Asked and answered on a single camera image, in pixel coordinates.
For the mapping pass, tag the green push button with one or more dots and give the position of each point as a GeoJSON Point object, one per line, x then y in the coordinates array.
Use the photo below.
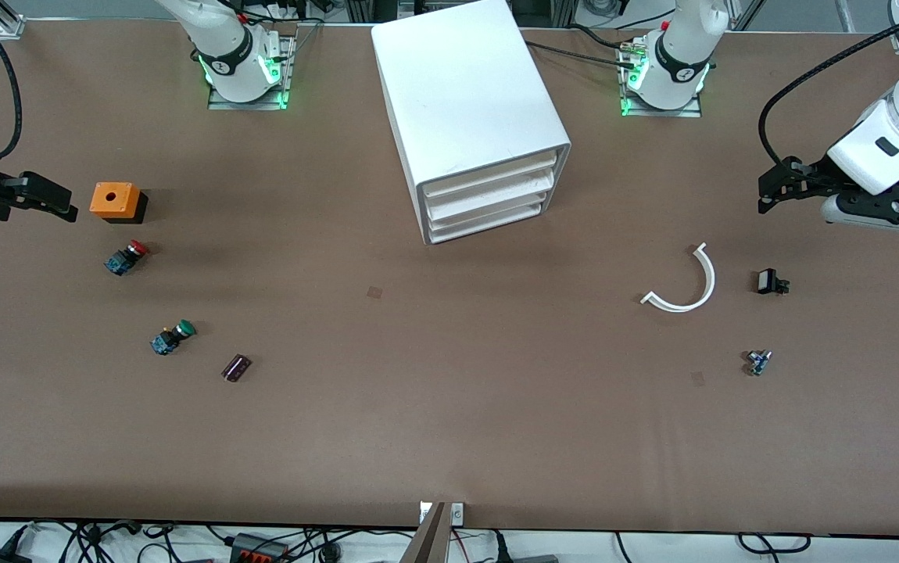
{"type": "Point", "coordinates": [173, 336]}

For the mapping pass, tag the white curved plastic part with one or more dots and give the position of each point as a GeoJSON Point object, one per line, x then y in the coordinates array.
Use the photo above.
{"type": "Point", "coordinates": [706, 285]}

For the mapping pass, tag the red push button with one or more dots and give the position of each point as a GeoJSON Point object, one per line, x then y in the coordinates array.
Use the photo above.
{"type": "Point", "coordinates": [126, 256]}

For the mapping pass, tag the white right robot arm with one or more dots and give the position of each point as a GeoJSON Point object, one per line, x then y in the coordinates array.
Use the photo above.
{"type": "Point", "coordinates": [223, 39]}

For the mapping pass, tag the brown wooden post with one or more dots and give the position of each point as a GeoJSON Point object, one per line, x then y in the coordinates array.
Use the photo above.
{"type": "Point", "coordinates": [428, 539]}

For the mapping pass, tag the small blue electronic component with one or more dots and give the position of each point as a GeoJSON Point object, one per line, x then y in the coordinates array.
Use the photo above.
{"type": "Point", "coordinates": [757, 362]}

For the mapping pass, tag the dark purple capacitor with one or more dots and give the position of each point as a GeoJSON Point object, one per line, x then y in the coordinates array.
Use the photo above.
{"type": "Point", "coordinates": [236, 367]}

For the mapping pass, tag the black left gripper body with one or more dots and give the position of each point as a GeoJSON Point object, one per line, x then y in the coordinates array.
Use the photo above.
{"type": "Point", "coordinates": [815, 182]}

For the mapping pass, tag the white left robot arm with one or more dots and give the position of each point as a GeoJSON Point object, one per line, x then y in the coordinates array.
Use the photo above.
{"type": "Point", "coordinates": [680, 47]}

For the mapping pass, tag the aluminium corner bracket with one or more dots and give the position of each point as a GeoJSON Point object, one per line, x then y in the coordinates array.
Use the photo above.
{"type": "Point", "coordinates": [10, 23]}

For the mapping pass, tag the orange box with hole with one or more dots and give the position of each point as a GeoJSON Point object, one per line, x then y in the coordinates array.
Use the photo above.
{"type": "Point", "coordinates": [112, 199]}

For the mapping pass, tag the small black switch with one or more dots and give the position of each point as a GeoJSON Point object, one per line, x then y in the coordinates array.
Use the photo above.
{"type": "Point", "coordinates": [768, 281]}

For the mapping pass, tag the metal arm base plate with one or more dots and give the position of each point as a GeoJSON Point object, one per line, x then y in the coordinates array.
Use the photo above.
{"type": "Point", "coordinates": [281, 74]}
{"type": "Point", "coordinates": [692, 109]}

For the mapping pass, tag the black red power strip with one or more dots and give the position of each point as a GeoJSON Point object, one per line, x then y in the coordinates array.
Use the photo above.
{"type": "Point", "coordinates": [259, 547]}

